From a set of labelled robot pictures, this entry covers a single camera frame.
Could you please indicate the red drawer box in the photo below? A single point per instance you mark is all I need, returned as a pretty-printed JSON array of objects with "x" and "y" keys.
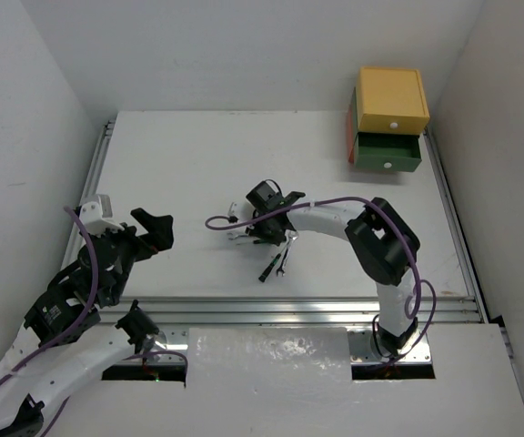
[{"x": 350, "y": 136}]

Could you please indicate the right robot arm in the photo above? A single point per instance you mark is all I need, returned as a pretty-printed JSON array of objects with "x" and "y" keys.
[{"x": 385, "y": 246}]

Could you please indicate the horizontal silver wrench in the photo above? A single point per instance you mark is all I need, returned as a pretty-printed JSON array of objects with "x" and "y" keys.
[{"x": 236, "y": 235}]

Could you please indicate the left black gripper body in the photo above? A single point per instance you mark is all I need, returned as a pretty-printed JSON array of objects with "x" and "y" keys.
[{"x": 131, "y": 239}]

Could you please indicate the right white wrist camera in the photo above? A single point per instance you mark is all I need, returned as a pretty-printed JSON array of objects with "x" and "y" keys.
[{"x": 232, "y": 213}]

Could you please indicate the aluminium front rail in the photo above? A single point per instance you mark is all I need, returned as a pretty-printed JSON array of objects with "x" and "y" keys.
[{"x": 176, "y": 316}]

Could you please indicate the green drawer box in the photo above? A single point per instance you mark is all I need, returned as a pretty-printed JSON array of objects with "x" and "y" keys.
[{"x": 384, "y": 152}]

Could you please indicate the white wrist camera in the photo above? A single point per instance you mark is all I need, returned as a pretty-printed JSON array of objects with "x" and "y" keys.
[
  {"x": 96, "y": 214},
  {"x": 232, "y": 213}
]

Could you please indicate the white foam sheet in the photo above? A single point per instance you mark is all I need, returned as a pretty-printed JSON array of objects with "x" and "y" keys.
[{"x": 291, "y": 357}]

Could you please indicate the yellow drawer box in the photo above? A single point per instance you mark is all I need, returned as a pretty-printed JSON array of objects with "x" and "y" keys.
[{"x": 391, "y": 101}]

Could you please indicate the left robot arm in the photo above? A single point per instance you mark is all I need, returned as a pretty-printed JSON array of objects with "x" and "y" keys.
[{"x": 35, "y": 379}]

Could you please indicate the diagonal silver wrench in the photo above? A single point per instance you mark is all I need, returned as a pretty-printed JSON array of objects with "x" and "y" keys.
[{"x": 292, "y": 236}]

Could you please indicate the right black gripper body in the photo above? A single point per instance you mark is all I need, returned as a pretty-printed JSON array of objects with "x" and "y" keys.
[{"x": 265, "y": 229}]

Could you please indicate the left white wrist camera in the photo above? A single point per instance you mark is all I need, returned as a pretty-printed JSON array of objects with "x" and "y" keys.
[{"x": 96, "y": 214}]

